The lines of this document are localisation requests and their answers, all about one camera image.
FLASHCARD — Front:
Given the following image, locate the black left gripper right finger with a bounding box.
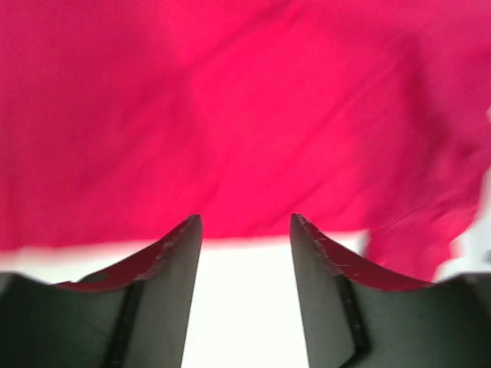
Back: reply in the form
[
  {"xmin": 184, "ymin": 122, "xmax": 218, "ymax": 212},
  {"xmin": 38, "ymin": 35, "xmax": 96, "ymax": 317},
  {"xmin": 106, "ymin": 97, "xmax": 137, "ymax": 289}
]
[{"xmin": 290, "ymin": 214, "xmax": 490, "ymax": 367}]

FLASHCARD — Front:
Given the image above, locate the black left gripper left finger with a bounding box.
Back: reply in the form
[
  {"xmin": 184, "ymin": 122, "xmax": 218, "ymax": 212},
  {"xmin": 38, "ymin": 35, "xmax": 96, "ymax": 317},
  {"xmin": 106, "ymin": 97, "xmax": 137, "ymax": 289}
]
[{"xmin": 1, "ymin": 215, "xmax": 203, "ymax": 368}]

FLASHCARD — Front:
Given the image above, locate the magenta t shirt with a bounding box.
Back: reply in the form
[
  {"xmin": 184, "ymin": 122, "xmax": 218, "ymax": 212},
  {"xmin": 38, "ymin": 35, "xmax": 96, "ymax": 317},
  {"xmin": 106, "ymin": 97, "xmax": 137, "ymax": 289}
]
[{"xmin": 1, "ymin": 1, "xmax": 490, "ymax": 281}]

